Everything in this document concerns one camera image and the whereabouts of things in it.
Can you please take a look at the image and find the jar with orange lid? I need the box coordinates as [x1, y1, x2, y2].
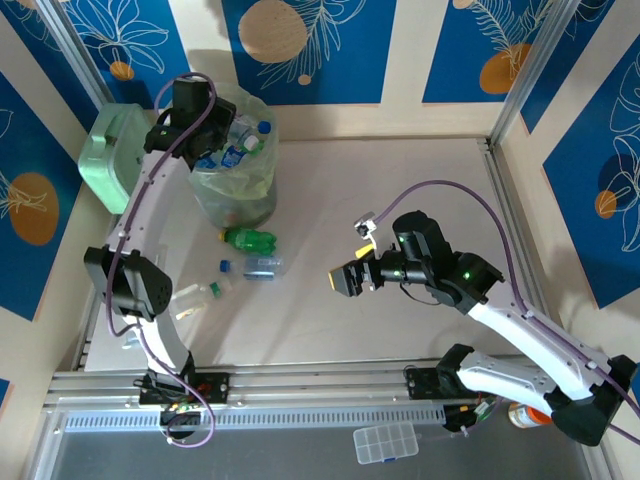
[508, 402, 554, 430]

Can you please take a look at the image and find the clear compartment organiser box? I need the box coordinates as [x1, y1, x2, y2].
[352, 421, 419, 465]

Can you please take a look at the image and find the mint green plastic case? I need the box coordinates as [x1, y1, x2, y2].
[77, 103, 151, 216]

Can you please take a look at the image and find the white-capped bottle blue label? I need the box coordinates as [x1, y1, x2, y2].
[218, 137, 264, 169]

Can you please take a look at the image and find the clear bin with plastic liner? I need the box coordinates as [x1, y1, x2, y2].
[163, 82, 281, 226]

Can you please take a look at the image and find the slotted grey cable duct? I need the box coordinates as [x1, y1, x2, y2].
[64, 405, 446, 432]

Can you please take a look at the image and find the green bottle yellow cap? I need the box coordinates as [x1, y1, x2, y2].
[218, 227, 279, 253]

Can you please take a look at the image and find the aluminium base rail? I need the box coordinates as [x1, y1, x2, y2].
[47, 357, 556, 409]

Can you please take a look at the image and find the aluminium table side rail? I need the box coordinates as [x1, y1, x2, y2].
[485, 139, 591, 396]

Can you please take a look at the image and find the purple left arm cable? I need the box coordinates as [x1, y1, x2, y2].
[107, 72, 219, 448]

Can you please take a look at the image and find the clear square bottle blue band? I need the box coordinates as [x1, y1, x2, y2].
[218, 254, 286, 282]

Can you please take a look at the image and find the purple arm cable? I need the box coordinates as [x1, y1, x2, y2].
[107, 72, 219, 448]
[373, 179, 640, 446]

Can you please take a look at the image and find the aluminium frame post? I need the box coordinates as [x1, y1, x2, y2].
[489, 0, 584, 146]
[34, 0, 120, 109]

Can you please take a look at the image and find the black base electronics module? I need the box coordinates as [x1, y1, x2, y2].
[442, 398, 501, 435]
[158, 399, 204, 441]

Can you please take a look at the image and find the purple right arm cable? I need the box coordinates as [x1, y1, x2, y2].
[373, 179, 640, 446]

